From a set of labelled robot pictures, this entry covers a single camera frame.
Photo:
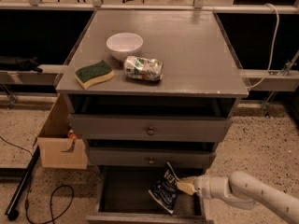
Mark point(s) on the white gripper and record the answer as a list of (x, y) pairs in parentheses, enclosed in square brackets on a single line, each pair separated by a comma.
[(202, 186)]

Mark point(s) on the blue chip bag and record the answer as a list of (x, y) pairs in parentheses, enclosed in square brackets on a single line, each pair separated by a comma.
[(165, 191)]

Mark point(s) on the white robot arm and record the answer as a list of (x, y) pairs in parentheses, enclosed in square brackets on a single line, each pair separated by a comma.
[(242, 191)]

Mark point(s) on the grey middle drawer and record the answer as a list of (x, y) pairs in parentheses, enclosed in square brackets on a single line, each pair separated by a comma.
[(150, 157)]

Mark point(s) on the grey wooden drawer cabinet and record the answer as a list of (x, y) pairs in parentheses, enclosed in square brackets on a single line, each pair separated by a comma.
[(200, 79)]

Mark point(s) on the grey open bottom drawer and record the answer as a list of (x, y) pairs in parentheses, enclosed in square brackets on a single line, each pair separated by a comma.
[(123, 198)]

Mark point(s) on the grey top drawer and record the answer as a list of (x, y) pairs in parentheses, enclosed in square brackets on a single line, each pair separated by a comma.
[(146, 128)]

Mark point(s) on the orange item in box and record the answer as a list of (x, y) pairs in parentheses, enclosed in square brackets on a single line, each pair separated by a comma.
[(72, 135)]

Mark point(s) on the cardboard box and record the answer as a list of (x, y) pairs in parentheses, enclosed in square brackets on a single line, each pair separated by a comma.
[(56, 149)]

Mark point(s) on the green yellow sponge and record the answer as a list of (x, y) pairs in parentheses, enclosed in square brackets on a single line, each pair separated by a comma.
[(90, 75)]

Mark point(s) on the white bowl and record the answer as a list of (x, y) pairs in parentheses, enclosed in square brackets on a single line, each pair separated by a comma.
[(123, 45)]

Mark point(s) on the black bar on floor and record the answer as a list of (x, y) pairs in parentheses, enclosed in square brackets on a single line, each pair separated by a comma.
[(23, 174)]

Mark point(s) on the black object on ledge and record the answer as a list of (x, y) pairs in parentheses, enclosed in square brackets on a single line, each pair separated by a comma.
[(19, 64)]

